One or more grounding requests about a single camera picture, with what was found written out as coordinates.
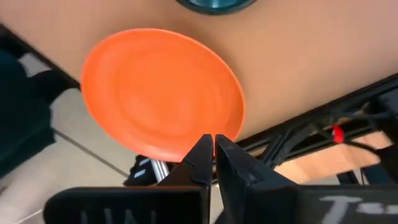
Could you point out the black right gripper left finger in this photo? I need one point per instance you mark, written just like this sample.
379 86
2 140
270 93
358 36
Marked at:
194 171

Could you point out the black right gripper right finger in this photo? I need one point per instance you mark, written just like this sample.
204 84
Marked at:
248 193

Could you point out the orange plastic plate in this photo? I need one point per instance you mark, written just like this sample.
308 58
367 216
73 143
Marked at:
161 93

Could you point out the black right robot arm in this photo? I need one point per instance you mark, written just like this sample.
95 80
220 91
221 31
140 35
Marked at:
388 124

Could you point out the dark green plastic tray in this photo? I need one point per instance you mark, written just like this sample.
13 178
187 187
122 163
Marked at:
216 4

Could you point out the red clip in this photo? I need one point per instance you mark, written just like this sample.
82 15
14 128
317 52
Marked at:
338 133

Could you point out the dark bulky object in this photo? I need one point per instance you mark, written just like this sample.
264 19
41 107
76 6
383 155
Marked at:
21 118

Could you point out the black aluminium rig frame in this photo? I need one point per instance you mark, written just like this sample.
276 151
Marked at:
311 114

